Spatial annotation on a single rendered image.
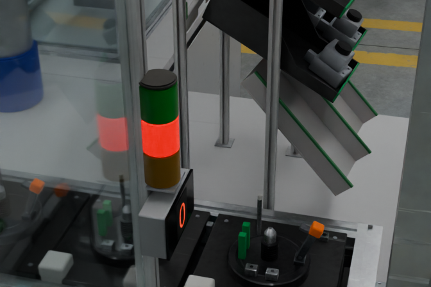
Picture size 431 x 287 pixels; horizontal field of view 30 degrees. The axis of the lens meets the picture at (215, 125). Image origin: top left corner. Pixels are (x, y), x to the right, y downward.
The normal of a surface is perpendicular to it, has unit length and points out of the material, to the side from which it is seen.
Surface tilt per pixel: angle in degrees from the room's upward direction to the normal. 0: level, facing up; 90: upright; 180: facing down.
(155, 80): 0
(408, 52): 0
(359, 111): 90
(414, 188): 90
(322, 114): 90
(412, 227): 90
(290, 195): 0
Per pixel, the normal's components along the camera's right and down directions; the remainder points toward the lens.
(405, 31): 0.00, -0.85
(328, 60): -0.52, 0.40
